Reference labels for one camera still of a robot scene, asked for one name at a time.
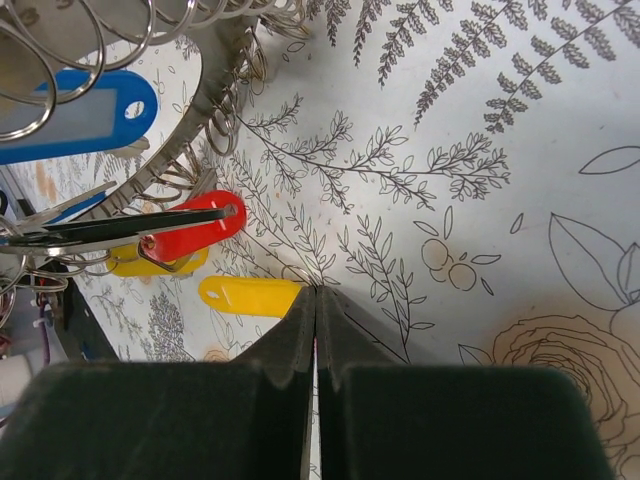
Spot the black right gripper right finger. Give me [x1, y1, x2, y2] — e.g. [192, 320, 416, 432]
[317, 287, 613, 479]

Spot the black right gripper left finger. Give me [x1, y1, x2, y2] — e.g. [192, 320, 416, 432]
[1, 287, 316, 479]

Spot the yellow headed key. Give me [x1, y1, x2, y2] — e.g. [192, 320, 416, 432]
[198, 275, 307, 318]

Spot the red key tag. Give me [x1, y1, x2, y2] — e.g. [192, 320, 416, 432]
[137, 190, 247, 273]

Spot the yellow key tag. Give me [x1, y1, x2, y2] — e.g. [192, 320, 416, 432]
[105, 244, 209, 277]

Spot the blue key tag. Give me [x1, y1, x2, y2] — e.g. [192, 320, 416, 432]
[1, 70, 158, 165]

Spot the floral table mat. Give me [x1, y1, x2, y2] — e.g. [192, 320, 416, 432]
[0, 0, 640, 480]

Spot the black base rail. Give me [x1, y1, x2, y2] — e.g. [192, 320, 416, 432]
[52, 282, 119, 362]

